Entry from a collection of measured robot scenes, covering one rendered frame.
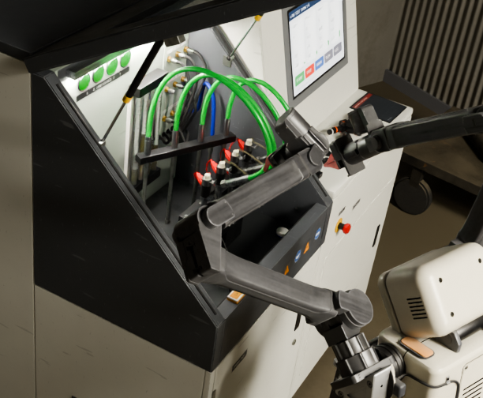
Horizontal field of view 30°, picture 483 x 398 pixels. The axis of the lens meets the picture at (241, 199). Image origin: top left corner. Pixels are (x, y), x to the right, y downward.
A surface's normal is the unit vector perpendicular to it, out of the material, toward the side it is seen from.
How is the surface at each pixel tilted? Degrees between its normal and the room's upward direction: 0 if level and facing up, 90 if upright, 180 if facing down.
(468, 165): 0
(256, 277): 41
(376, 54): 90
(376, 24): 90
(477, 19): 90
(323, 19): 76
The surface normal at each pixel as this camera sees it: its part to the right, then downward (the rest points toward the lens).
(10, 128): -0.49, 0.44
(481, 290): 0.54, -0.18
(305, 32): 0.87, 0.16
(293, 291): 0.63, -0.36
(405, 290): -0.78, 0.27
